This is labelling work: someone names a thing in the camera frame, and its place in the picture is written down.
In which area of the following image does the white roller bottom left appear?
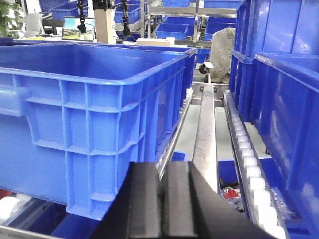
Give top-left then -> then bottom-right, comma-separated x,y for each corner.
0,193 -> 32,224

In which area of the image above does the left roller track rail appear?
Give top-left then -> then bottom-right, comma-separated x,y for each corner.
156,87 -> 194,180

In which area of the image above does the blue bin right stacked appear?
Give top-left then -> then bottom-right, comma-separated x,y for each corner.
229,0 -> 319,122

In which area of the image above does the light blue plastic bin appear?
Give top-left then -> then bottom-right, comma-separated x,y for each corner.
0,44 -> 186,220

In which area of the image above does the cardboard box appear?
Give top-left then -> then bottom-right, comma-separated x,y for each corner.
136,38 -> 171,46

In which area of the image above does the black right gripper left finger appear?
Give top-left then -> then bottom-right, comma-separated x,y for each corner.
90,162 -> 161,239

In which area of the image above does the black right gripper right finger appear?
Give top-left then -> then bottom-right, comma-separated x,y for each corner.
162,161 -> 272,239

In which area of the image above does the blue bin on far shelf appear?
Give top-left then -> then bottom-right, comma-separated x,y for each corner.
156,16 -> 195,40

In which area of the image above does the steel centre guide rail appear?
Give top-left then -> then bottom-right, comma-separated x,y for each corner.
192,84 -> 220,193

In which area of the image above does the grey covered object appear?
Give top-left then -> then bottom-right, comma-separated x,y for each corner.
209,27 -> 236,84

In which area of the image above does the blue bin behind front bin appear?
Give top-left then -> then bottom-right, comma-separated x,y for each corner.
102,44 -> 197,106

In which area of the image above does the blue bin far left shelf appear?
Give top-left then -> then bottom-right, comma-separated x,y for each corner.
50,1 -> 80,20

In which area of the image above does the white roller track rail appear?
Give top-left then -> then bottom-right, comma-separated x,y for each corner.
223,91 -> 290,239

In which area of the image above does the green plant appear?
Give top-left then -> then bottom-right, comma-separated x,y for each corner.
0,0 -> 24,39

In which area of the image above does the blue bin right front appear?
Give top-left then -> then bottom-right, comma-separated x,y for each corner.
252,53 -> 319,228

